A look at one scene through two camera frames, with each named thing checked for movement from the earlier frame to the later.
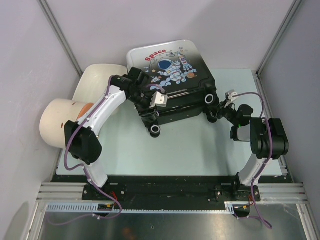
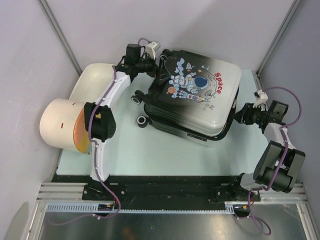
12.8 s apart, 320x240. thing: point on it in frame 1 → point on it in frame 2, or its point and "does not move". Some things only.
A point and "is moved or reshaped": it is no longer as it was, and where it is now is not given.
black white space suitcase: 178,69 is moved or reshaped
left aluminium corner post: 57,30 does not move
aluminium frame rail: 274,192 does not move
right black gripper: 223,106 → 245,115
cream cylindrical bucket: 54,115 does not move
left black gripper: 145,110 → 159,73
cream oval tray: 93,79 does not move
